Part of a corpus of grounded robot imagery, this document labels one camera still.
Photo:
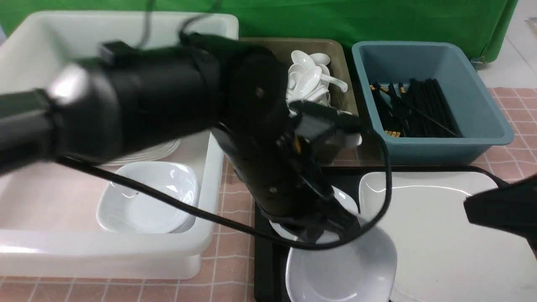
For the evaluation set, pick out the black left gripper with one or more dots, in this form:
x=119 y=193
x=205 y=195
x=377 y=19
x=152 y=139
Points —
x=286 y=182

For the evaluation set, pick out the white bowl tray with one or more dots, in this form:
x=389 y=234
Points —
x=361 y=271
x=344 y=199

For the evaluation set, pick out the large white square plate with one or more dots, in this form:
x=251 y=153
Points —
x=444 y=258

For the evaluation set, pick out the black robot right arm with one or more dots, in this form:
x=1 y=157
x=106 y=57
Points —
x=511 y=209

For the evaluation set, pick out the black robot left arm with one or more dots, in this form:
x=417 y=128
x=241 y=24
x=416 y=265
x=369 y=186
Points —
x=126 y=100

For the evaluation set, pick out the olive green plastic bin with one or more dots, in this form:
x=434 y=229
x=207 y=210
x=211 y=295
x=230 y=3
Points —
x=283 y=47

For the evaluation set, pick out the black plastic serving tray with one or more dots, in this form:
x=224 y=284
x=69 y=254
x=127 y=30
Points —
x=270 y=259

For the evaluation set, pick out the pile of white spoons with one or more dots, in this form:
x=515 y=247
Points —
x=310 y=79

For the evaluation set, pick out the stack of white square plates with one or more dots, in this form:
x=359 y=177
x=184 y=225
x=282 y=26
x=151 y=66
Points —
x=150 y=154

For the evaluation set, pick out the pink checkered tablecloth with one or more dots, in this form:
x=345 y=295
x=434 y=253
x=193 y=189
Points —
x=227 y=266

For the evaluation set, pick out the pile of black chopsticks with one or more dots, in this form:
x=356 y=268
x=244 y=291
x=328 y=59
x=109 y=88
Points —
x=419 y=110

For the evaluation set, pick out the white bowl in tub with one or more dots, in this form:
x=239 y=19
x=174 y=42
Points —
x=125 y=210

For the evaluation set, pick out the blue plastic bin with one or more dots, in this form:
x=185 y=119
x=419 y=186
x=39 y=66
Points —
x=478 y=117

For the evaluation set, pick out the green backdrop cloth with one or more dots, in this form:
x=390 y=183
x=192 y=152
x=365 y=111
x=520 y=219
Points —
x=477 y=27

